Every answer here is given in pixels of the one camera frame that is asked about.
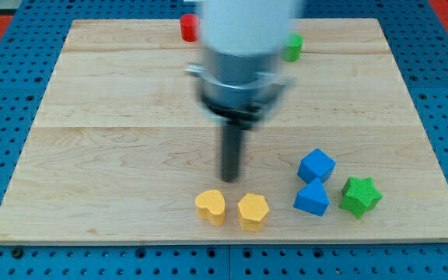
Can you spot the yellow heart block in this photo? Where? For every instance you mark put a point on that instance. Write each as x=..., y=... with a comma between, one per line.
x=210, y=205

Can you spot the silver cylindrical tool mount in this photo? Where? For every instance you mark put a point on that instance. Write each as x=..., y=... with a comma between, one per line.
x=238, y=90

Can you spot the yellow hexagon block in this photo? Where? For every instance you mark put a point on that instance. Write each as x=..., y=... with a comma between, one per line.
x=252, y=212

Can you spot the green star block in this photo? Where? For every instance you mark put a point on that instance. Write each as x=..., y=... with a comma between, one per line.
x=359, y=196

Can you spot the wooden board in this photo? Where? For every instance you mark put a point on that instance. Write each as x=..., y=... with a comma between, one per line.
x=120, y=148

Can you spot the blue triangle block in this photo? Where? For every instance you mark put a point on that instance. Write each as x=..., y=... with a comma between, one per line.
x=312, y=198

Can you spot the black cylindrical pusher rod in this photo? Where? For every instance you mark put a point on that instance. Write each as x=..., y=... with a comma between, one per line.
x=231, y=148

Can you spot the green cylinder block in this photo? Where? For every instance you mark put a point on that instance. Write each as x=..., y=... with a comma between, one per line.
x=292, y=48

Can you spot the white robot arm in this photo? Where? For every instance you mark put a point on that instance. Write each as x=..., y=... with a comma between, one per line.
x=246, y=28

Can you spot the red cylinder block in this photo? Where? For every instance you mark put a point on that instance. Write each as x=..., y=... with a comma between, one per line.
x=189, y=27

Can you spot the blue cube block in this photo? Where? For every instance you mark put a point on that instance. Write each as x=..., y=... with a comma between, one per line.
x=316, y=165

